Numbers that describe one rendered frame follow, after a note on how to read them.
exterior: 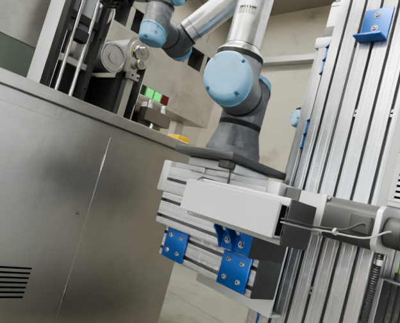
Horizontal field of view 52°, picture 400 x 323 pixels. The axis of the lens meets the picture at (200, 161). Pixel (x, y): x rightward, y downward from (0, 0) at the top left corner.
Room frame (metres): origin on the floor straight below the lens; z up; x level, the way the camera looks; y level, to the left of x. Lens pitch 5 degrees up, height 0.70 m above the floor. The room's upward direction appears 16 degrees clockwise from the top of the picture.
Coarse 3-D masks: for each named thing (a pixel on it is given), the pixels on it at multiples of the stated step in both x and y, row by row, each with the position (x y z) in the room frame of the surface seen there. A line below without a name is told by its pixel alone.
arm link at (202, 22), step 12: (216, 0) 1.12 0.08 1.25; (228, 0) 1.11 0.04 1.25; (204, 12) 1.13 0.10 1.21; (216, 12) 1.13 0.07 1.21; (228, 12) 1.13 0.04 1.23; (180, 24) 1.16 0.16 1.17; (192, 24) 1.15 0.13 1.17; (204, 24) 1.14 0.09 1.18; (216, 24) 1.15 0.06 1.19; (180, 36) 1.15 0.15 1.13; (192, 36) 1.16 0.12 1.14; (204, 36) 1.18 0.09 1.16; (168, 48) 1.15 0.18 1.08; (180, 48) 1.17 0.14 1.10; (180, 60) 1.23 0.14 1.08
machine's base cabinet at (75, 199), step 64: (0, 128) 1.22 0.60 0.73; (64, 128) 1.37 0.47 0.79; (0, 192) 1.27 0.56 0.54; (64, 192) 1.42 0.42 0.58; (128, 192) 1.61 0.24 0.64; (0, 256) 1.31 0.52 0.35; (64, 256) 1.47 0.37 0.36; (128, 256) 1.67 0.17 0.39; (0, 320) 1.36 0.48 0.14; (64, 320) 1.53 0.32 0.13; (128, 320) 1.75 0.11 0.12
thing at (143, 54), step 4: (140, 44) 1.79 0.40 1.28; (136, 48) 1.78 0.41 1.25; (136, 52) 1.78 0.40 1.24; (140, 52) 1.80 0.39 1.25; (144, 52) 1.81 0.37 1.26; (148, 52) 1.83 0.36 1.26; (136, 56) 1.80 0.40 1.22; (140, 56) 1.80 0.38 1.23; (144, 56) 1.82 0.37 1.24; (148, 56) 1.83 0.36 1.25; (144, 60) 1.82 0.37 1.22
